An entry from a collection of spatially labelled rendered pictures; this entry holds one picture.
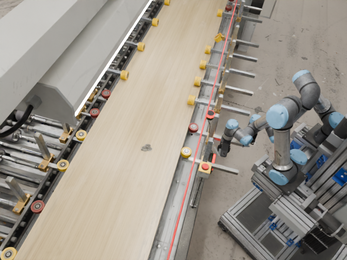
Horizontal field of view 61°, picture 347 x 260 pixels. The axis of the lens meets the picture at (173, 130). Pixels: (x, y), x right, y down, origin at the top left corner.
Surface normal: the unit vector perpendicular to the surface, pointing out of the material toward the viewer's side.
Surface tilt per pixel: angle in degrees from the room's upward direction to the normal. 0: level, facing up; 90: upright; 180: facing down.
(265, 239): 0
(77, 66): 61
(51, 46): 90
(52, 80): 0
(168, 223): 0
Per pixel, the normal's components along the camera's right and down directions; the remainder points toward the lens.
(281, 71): 0.08, -0.63
